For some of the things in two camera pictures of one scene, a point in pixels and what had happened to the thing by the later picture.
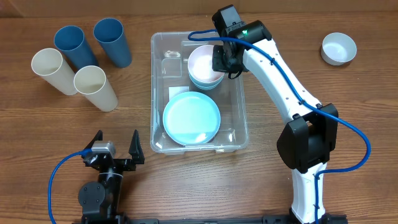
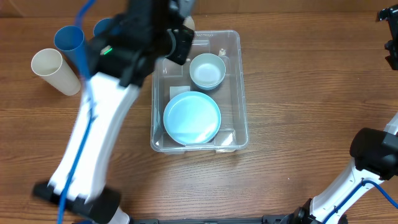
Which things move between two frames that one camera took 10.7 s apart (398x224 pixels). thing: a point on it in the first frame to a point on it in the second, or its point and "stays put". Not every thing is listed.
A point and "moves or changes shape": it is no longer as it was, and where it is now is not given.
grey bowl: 338,48 to 207,70
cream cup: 91,81 moves or changes shape
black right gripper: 219,65 to 391,15
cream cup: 48,64 stays put
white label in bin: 175,91 stays put
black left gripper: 136,153 to 181,35
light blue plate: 191,118 stays put
